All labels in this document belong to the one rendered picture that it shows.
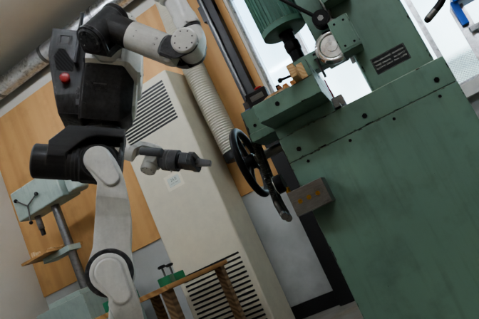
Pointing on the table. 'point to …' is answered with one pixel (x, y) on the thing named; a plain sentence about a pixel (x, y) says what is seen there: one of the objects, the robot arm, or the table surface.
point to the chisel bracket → (312, 63)
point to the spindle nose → (291, 44)
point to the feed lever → (320, 18)
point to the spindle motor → (261, 4)
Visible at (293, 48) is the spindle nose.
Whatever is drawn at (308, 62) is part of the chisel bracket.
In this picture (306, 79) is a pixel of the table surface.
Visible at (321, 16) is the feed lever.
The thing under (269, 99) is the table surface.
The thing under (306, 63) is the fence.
